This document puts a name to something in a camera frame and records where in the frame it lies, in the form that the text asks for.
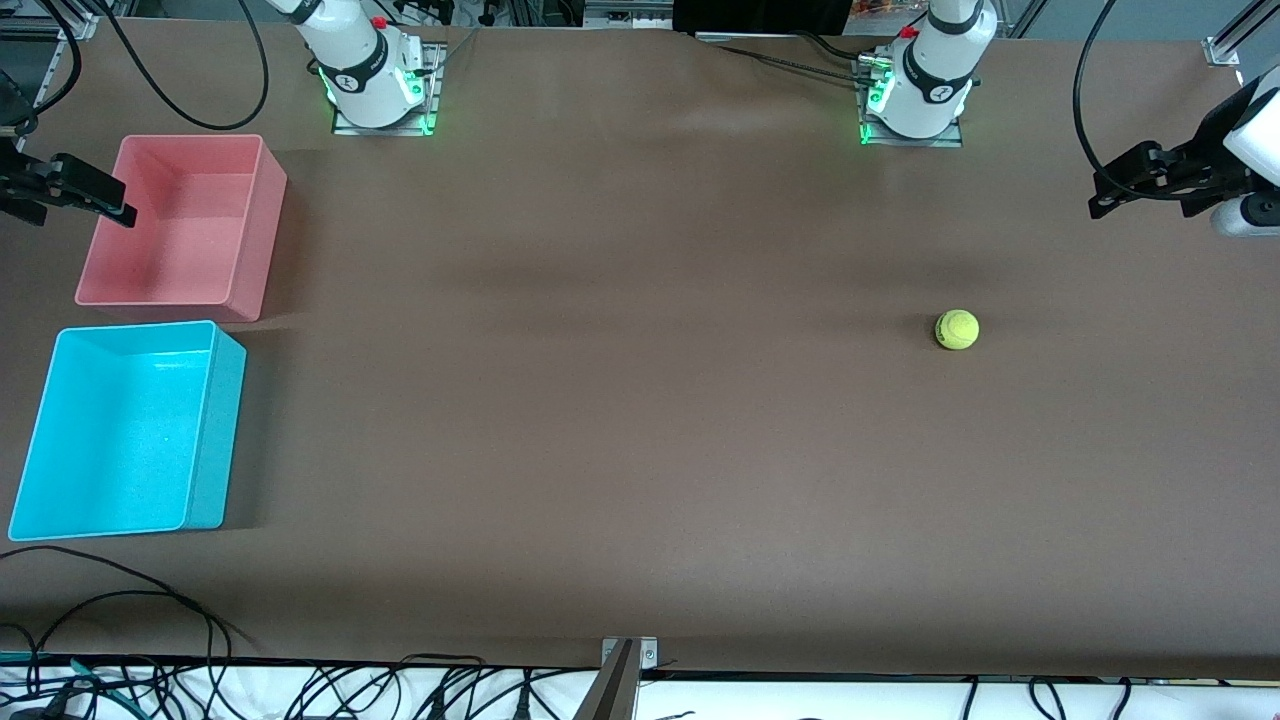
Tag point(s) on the grey metal post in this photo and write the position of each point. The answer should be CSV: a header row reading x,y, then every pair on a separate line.
x,y
610,690

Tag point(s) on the pink plastic bin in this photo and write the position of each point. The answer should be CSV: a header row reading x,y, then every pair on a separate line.
x,y
170,240

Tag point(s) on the yellow tennis ball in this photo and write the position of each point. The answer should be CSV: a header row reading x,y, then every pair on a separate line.
x,y
957,329

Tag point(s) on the blue plastic bin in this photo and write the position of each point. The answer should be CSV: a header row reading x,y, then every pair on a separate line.
x,y
120,440

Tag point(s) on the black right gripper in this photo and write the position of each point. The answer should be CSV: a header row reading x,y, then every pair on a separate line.
x,y
12,183

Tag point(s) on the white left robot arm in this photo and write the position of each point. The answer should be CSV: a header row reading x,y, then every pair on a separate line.
x,y
930,80

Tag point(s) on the aluminium frame with bracket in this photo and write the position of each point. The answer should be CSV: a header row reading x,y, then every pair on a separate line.
x,y
78,27

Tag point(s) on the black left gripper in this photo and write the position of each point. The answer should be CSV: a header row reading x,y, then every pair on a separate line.
x,y
1211,133

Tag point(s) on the small metal edge bracket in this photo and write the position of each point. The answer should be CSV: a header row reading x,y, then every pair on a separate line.
x,y
648,652

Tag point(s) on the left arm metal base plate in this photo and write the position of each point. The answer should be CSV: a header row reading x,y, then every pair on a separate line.
x,y
950,141

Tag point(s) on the aluminium frame corner profile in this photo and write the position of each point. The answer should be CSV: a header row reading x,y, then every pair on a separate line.
x,y
1225,48

